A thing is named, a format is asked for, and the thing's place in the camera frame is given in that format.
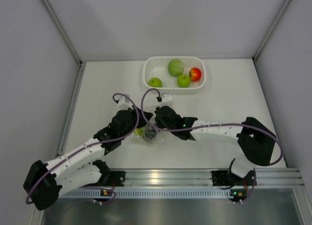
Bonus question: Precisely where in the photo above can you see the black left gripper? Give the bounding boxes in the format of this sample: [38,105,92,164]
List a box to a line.
[119,104,153,140]

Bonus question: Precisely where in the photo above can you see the small green fake food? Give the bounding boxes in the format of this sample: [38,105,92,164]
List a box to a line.
[134,128,143,137]

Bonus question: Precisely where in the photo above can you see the dark green fake vegetable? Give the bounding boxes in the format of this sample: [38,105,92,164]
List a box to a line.
[142,126,158,142]

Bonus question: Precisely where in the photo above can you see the clear polka dot zip bag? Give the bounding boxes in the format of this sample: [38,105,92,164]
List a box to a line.
[130,111,164,145]

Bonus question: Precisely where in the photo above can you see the green fake apple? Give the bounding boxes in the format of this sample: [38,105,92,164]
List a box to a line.
[177,74,191,88]
[148,78,162,87]

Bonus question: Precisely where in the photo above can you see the pale green fake cabbage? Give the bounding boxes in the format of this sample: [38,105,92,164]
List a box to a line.
[167,59,185,77]

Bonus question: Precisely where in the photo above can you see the orange red fake tomato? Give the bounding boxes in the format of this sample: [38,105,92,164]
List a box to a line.
[189,67,202,82]

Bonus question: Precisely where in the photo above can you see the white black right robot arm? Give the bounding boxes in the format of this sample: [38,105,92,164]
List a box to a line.
[155,106,276,185]

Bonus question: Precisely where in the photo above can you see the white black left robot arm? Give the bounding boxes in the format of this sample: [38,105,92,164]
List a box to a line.
[23,108,153,210]

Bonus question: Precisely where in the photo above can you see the white perforated plastic basket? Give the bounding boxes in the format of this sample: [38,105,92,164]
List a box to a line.
[143,56,207,94]

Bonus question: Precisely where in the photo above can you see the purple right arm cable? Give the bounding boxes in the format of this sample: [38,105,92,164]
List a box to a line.
[140,88,285,167]

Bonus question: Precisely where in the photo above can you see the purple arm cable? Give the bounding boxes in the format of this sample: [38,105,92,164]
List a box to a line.
[140,88,285,167]
[25,92,143,205]

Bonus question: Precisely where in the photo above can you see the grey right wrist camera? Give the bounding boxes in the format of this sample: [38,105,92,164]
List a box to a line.
[159,94,173,108]

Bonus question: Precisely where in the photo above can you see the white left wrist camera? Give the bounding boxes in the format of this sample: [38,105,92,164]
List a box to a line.
[117,96,132,109]

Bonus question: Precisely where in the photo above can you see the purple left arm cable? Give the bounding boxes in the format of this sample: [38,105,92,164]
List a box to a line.
[25,92,143,205]

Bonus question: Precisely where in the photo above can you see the white slotted cable duct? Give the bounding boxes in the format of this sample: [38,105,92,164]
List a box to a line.
[60,188,234,199]

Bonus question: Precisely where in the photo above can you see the aluminium frame post left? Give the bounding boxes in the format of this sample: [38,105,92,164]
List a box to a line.
[40,0,82,66]

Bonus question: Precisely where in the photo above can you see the aluminium frame post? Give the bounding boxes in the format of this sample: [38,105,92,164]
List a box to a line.
[252,0,293,63]
[40,0,82,66]

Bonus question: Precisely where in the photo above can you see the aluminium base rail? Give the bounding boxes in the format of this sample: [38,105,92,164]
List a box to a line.
[111,168,304,188]

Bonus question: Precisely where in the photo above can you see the aluminium frame post right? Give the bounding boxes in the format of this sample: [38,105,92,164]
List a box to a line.
[252,0,293,63]

